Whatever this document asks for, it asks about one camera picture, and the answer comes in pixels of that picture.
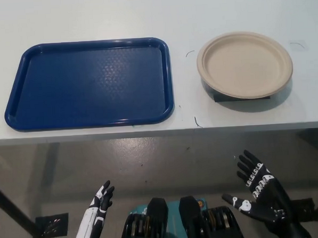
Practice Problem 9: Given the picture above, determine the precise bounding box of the right robot hand black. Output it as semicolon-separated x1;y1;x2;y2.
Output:
219;147;294;235

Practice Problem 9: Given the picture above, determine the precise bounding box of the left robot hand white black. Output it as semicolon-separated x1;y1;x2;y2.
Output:
68;179;118;238

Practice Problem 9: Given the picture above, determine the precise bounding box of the beige paper plate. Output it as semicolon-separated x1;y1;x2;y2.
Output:
194;28;295;100

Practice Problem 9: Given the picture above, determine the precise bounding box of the blue plastic tray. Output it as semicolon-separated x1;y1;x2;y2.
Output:
1;36;176;133

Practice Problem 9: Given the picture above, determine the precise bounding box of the robot left black body block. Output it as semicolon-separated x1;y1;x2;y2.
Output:
117;196;170;238

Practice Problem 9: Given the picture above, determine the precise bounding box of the robot black body block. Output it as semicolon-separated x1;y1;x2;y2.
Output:
178;193;246;238
117;196;170;238

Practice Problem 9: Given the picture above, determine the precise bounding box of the robot right black body block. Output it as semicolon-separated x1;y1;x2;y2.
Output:
178;193;246;238

